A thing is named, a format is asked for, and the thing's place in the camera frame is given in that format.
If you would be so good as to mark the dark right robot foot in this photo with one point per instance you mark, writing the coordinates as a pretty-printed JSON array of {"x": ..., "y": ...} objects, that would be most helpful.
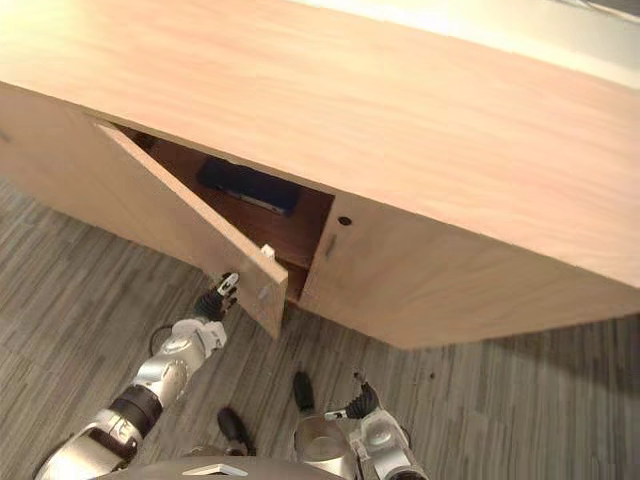
[{"x": 303, "y": 390}]

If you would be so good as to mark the dark left robot foot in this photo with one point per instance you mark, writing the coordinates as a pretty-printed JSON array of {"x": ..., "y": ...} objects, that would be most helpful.
[{"x": 234, "y": 427}]

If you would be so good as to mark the white door latch piece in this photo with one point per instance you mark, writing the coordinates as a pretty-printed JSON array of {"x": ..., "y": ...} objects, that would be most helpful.
[{"x": 268, "y": 250}]

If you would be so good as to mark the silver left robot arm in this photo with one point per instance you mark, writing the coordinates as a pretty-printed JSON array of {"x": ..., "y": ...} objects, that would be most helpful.
[{"x": 150, "y": 385}]

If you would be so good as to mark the wooden cabinet door with lock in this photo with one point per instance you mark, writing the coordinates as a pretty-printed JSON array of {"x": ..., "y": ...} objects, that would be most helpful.
[{"x": 450, "y": 280}]

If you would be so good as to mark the silver right robot leg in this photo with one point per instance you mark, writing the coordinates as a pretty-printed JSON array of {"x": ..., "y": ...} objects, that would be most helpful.
[{"x": 320, "y": 442}]

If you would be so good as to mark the light wooden office cabinet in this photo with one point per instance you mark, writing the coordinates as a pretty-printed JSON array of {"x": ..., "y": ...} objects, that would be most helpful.
[{"x": 380, "y": 125}]

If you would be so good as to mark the dark robot foot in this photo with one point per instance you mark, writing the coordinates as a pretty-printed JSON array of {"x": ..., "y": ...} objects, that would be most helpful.
[
  {"x": 303, "y": 390},
  {"x": 234, "y": 427}
]

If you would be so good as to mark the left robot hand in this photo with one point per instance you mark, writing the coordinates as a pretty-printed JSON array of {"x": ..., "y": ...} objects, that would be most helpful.
[{"x": 216, "y": 300}]

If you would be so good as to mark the round black cabinet lock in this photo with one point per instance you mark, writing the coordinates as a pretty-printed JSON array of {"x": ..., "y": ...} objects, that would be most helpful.
[{"x": 344, "y": 220}]

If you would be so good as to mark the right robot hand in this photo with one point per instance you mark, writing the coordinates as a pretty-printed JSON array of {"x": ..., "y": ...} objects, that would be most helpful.
[{"x": 361, "y": 400}]

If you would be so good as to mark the grey robot torso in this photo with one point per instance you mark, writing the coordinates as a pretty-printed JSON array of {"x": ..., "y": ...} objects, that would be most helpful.
[{"x": 220, "y": 467}]

